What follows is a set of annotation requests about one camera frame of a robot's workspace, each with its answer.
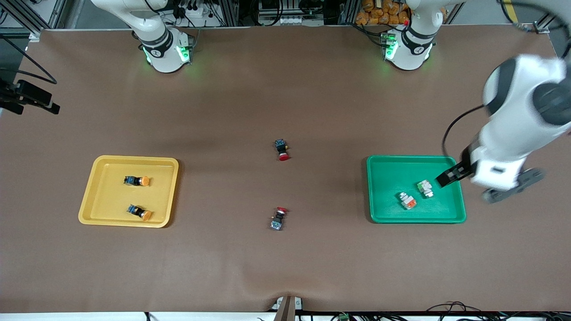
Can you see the white button green contact block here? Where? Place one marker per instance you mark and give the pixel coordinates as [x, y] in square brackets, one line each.
[425, 188]

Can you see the white button orange contact block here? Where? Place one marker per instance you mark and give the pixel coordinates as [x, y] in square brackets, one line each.
[407, 201]

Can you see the yellow cap push button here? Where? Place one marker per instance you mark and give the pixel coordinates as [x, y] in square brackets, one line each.
[139, 212]
[136, 181]

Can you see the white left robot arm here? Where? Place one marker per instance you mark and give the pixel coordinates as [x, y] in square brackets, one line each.
[526, 111]

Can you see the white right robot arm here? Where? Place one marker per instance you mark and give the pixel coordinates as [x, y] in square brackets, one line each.
[160, 49]

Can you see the green plastic tray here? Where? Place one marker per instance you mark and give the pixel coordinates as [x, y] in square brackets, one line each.
[388, 178]

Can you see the yellow plastic tray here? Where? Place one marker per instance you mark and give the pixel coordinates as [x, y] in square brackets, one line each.
[111, 196]

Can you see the red cap push button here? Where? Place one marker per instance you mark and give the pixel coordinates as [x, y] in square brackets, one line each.
[282, 149]
[278, 218]

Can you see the pile of orange packages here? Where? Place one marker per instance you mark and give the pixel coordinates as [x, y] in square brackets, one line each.
[379, 13]

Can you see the white power strip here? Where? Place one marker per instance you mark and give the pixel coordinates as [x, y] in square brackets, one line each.
[198, 13]
[285, 20]

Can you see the brown table mat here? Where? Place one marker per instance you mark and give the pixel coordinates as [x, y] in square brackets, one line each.
[285, 267]

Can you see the metal table clamp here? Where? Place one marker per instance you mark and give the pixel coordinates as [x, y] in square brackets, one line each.
[285, 310]

